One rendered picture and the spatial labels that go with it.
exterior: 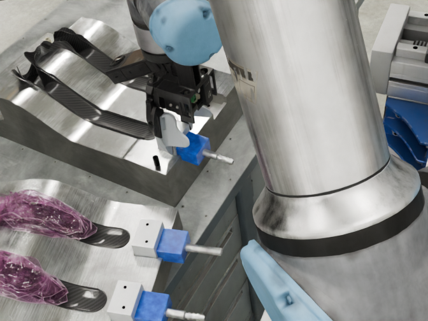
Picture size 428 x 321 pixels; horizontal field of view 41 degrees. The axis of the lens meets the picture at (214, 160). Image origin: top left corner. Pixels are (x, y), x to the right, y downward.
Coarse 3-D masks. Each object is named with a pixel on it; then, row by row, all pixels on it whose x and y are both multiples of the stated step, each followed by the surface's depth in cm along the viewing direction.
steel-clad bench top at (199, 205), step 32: (64, 0) 148; (96, 0) 146; (32, 32) 140; (128, 32) 135; (0, 64) 133; (224, 64) 123; (0, 160) 112; (32, 160) 111; (96, 192) 103; (128, 192) 102; (192, 192) 101; (224, 192) 100; (192, 224) 96
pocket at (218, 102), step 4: (216, 96) 105; (220, 96) 104; (224, 96) 103; (212, 100) 106; (216, 100) 106; (220, 100) 105; (224, 100) 104; (212, 104) 106; (216, 104) 106; (220, 104) 106; (224, 104) 104; (208, 108) 105; (212, 108) 105; (216, 108) 105; (220, 108) 103; (212, 112) 105; (216, 112) 103; (216, 116) 102
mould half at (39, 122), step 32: (96, 32) 114; (64, 64) 108; (0, 96) 104; (32, 96) 103; (96, 96) 107; (128, 96) 107; (0, 128) 113; (32, 128) 106; (64, 128) 102; (96, 128) 102; (192, 128) 99; (224, 128) 107; (64, 160) 109; (96, 160) 102; (128, 160) 95; (160, 160) 94; (160, 192) 98
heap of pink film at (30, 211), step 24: (24, 192) 88; (0, 216) 89; (24, 216) 87; (48, 216) 88; (72, 216) 89; (0, 264) 81; (24, 264) 82; (0, 288) 80; (24, 288) 81; (48, 288) 82
